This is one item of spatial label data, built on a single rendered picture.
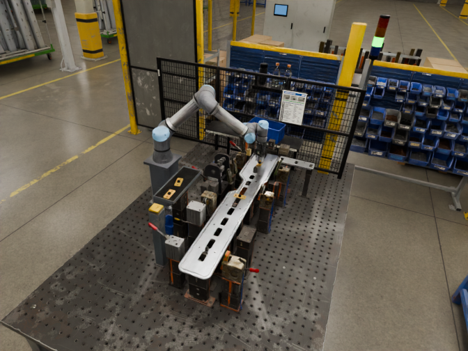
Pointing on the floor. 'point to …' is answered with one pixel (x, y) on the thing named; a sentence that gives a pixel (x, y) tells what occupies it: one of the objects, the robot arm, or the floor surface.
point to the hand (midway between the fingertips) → (260, 161)
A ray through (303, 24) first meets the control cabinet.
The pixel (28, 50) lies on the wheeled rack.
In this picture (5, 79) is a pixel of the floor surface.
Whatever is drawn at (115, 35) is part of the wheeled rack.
